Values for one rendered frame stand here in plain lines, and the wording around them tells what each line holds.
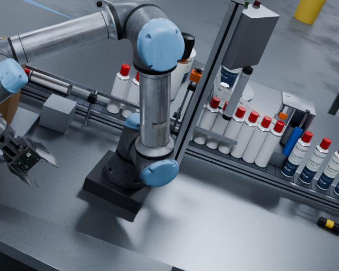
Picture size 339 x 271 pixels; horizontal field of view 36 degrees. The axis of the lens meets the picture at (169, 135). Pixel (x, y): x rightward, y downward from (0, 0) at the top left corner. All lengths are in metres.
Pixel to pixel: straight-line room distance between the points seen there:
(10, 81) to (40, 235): 0.50
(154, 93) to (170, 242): 0.52
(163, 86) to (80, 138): 0.67
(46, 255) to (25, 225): 0.12
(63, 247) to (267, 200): 0.85
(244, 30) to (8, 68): 0.77
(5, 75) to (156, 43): 0.36
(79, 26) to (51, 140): 0.64
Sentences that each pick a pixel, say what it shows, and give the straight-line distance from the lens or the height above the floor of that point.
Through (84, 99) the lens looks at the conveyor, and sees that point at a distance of 2.12.
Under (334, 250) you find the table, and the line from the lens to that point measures 2.01.
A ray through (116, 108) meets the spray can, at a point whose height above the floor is 0.91.
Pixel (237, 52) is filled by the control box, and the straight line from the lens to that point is 1.73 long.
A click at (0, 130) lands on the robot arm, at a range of 1.35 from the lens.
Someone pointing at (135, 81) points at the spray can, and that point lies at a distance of 2.00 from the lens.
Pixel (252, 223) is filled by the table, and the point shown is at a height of 0.83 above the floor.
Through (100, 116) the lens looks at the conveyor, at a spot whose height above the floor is 0.87.
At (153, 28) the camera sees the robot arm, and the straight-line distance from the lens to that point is 1.28.
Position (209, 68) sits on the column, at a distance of 1.77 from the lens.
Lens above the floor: 1.95
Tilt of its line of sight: 31 degrees down
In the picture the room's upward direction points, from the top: 21 degrees clockwise
